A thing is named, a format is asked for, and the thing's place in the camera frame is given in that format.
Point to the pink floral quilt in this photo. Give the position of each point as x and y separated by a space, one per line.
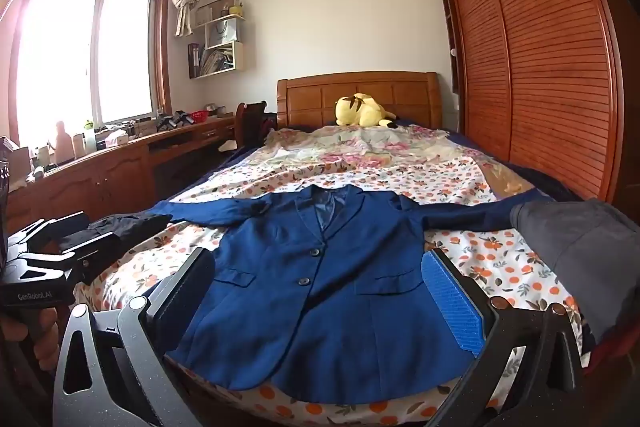
350 147

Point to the wooden framed window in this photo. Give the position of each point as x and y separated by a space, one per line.
75 57

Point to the white wall shelf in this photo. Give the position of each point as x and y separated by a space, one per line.
240 57

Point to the cardboard box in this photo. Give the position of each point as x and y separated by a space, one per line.
19 162

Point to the green capped bottle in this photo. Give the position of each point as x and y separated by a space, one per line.
89 137

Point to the pink bottle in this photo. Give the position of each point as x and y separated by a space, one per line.
63 144

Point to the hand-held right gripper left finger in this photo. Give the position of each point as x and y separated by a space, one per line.
196 276

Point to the orange print bed sheet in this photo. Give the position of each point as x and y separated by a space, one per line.
500 267

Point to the black garment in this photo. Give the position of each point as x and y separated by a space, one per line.
135 227

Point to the wooden bed headboard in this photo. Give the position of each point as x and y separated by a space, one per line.
305 99

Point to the wooden louvered wardrobe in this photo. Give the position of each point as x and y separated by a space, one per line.
540 57

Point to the dark grey garment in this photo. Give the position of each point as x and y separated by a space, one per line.
585 247

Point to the blue blazer jacket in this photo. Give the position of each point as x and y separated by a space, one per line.
320 307

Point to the tan patterned cloth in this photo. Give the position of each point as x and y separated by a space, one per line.
505 177

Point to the tissue box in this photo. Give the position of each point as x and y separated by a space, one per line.
112 139

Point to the long wooden desk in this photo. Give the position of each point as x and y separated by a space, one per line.
110 177

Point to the wooden chair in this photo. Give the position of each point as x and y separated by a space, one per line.
252 122

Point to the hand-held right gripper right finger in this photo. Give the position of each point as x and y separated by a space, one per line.
450 302

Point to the yellow plush toy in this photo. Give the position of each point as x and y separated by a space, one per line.
360 112

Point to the red basket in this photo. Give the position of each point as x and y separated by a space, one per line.
198 116

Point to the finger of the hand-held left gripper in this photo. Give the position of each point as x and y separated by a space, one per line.
92 243
65 222

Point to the person's left hand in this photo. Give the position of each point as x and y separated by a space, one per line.
47 337

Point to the white paper bag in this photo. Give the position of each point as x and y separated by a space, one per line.
223 32

